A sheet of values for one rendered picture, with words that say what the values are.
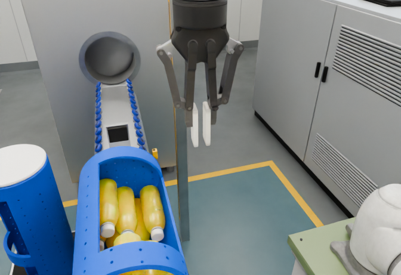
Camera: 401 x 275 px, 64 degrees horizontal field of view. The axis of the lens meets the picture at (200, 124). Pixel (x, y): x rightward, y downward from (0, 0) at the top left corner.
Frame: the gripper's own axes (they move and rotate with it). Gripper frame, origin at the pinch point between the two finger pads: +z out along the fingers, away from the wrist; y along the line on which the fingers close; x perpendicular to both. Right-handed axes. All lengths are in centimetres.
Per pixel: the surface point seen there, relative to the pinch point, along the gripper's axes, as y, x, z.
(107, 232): -23, 21, 45
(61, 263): -56, 63, 107
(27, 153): -61, 78, 52
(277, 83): 116, 218, 92
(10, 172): -64, 65, 52
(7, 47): -201, 456, 109
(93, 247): -24.0, 8.6, 35.7
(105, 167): -25, 46, 41
